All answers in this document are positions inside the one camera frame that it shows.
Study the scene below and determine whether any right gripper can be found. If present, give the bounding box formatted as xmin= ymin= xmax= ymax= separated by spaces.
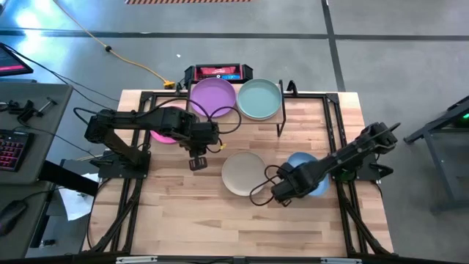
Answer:
xmin=272 ymin=166 xmax=320 ymax=208

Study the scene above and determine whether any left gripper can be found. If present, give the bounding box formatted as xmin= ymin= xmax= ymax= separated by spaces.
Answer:
xmin=180 ymin=122 xmax=221 ymax=172

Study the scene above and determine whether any magenta plate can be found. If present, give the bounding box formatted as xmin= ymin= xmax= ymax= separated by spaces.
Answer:
xmin=149 ymin=105 xmax=191 ymax=145

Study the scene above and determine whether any blue plate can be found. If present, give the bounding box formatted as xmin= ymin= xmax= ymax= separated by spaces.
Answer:
xmin=287 ymin=151 xmax=330 ymax=197

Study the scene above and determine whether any purple plate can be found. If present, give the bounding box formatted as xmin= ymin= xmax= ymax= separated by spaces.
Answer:
xmin=189 ymin=77 xmax=237 ymax=119

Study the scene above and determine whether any green plate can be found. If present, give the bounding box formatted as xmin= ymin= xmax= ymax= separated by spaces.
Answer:
xmin=236 ymin=78 xmax=283 ymax=120

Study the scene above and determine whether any wooden shelf with black legs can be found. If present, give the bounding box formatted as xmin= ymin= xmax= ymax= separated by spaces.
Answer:
xmin=185 ymin=76 xmax=288 ymax=137

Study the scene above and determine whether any beige plate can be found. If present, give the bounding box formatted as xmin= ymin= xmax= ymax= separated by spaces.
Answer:
xmin=221 ymin=150 xmax=268 ymax=197

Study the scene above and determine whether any red and black power station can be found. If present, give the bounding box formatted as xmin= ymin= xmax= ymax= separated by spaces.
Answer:
xmin=183 ymin=63 xmax=254 ymax=84

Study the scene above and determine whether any black bar beside desk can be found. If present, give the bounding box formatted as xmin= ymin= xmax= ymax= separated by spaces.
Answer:
xmin=38 ymin=160 xmax=100 ymax=197

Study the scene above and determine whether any white paper sheet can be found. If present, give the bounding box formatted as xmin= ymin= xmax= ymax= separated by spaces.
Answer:
xmin=58 ymin=172 xmax=100 ymax=221

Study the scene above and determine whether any grey side desk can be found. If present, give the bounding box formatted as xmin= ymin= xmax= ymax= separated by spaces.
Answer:
xmin=0 ymin=78 xmax=74 ymax=260

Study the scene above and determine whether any black stand with green lights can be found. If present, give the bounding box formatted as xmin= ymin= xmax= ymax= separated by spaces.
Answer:
xmin=402 ymin=95 xmax=469 ymax=213

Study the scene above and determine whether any black clamp tool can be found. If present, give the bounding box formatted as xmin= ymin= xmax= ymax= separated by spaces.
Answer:
xmin=0 ymin=97 xmax=59 ymax=124

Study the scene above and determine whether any keyboard with red backlight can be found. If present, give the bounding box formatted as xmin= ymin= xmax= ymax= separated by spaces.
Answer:
xmin=0 ymin=128 xmax=34 ymax=172

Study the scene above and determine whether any black computer mouse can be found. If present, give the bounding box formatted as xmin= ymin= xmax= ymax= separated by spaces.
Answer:
xmin=0 ymin=199 xmax=29 ymax=235

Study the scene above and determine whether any desk monitor with pink screen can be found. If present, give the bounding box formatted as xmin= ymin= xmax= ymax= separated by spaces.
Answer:
xmin=0 ymin=43 xmax=34 ymax=78

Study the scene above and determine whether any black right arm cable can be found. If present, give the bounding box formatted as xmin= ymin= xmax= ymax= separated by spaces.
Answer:
xmin=249 ymin=164 xmax=294 ymax=207

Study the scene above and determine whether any black aluminium table frame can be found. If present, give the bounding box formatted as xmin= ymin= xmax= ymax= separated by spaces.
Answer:
xmin=78 ymin=89 xmax=395 ymax=257

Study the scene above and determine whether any yellow extension cable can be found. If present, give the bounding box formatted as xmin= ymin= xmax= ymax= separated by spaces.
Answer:
xmin=53 ymin=0 xmax=177 ymax=90

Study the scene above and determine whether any silver metal bracket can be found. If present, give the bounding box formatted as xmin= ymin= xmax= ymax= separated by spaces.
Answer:
xmin=115 ymin=256 xmax=158 ymax=264
xmin=320 ymin=257 xmax=363 ymax=264

